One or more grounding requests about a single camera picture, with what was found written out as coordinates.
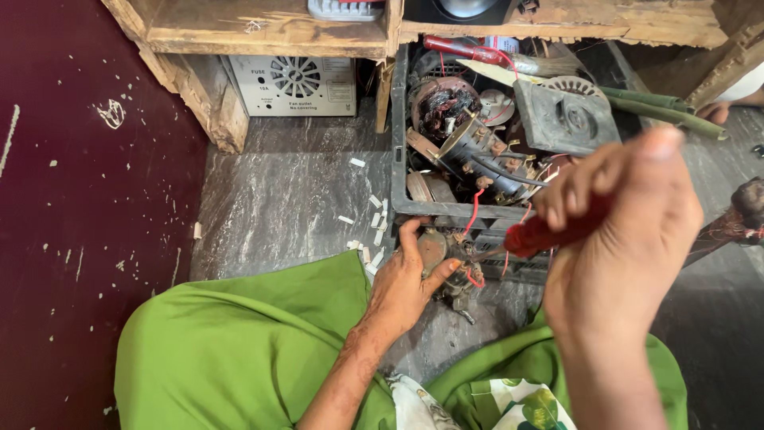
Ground white leaf print cloth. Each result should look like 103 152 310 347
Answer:
387 373 579 430

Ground black round speaker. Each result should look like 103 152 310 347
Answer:
405 0 515 26

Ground burnt motor winding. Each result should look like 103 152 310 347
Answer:
411 76 482 143

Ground person's right hand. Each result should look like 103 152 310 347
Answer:
531 124 705 359

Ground wound copper wire rotor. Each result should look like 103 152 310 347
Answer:
683 177 764 268

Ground red handled screwdriver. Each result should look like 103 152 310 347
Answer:
472 197 612 265

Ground green trousers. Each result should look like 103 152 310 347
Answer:
113 250 688 430

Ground grey square motor cover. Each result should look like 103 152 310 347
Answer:
513 79 623 158

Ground wooden workbench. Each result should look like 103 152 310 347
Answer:
100 0 764 155

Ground red handled brush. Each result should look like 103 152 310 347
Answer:
423 35 583 78

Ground white plastic device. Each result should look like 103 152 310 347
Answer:
307 0 386 23

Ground small metal switch assembly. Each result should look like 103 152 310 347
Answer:
416 228 485 326

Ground rotary switch with wires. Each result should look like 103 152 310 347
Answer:
406 110 559 207

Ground person's left hand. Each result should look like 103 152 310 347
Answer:
370 216 463 339

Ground dark plastic crate of parts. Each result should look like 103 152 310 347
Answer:
391 36 651 284

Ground scattered white plastic pieces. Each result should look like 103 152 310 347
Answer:
192 156 390 277

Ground white metal power unit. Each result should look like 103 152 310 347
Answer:
222 55 358 118

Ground green bamboo sticks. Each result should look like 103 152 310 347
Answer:
598 85 729 142

